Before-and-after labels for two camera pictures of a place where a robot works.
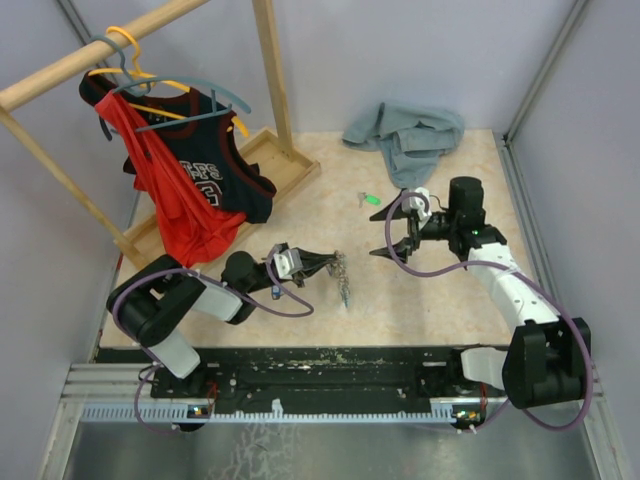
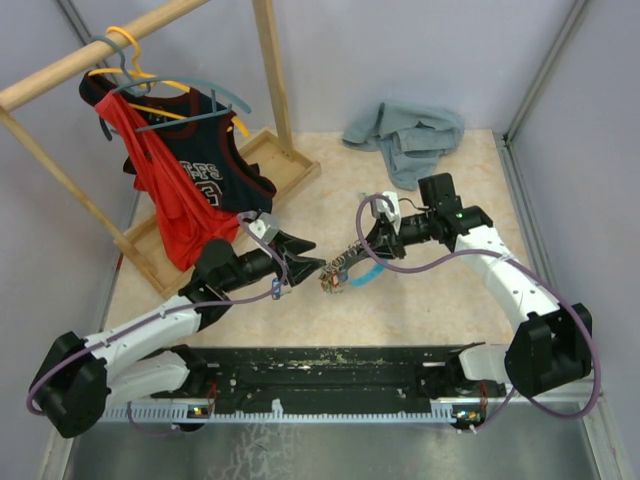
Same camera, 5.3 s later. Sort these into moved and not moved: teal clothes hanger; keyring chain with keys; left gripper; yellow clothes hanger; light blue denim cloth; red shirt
Moved: keyring chain with keys; left gripper
Not moved: teal clothes hanger; yellow clothes hanger; light blue denim cloth; red shirt
